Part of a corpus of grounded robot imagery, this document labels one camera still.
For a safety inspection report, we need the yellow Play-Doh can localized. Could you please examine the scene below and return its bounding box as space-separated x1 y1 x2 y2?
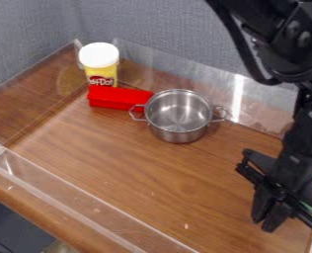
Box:
78 42 120 87

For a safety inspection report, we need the small steel pot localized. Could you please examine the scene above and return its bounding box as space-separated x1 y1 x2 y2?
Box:
129 89 229 144

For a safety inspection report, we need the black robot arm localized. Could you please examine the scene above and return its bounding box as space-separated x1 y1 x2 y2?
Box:
205 0 312 232

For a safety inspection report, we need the clear acrylic table barrier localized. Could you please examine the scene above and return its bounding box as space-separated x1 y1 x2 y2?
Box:
0 41 312 253

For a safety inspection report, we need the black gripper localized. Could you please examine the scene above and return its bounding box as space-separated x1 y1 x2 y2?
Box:
237 147 312 232

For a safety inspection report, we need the red rectangular block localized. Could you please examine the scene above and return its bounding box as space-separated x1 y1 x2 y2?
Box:
88 85 155 111

